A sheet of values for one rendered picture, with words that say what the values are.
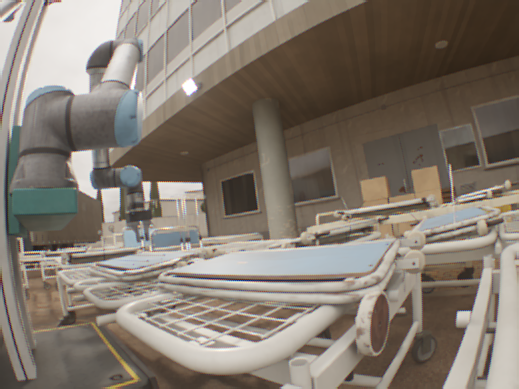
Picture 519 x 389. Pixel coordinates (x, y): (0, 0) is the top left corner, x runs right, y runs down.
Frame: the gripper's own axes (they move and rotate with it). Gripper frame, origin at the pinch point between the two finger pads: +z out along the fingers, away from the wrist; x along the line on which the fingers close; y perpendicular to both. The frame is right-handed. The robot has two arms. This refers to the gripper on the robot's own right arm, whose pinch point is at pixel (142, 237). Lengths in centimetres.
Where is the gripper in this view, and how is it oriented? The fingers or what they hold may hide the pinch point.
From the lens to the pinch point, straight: 141.3
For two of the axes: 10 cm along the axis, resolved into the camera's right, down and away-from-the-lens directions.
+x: 6.2, -0.8, 7.8
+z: 1.9, 9.8, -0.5
